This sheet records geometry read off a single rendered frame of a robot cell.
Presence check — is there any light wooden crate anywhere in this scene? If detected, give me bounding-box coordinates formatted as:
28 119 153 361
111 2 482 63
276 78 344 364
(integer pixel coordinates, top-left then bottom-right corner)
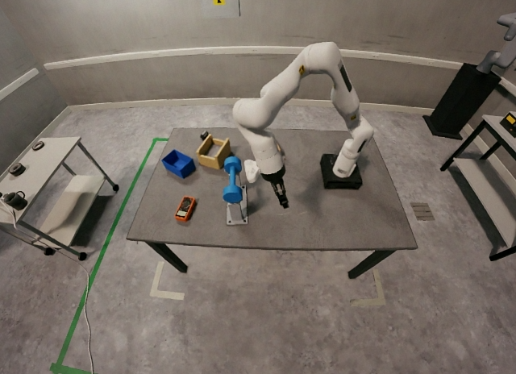
196 135 231 170

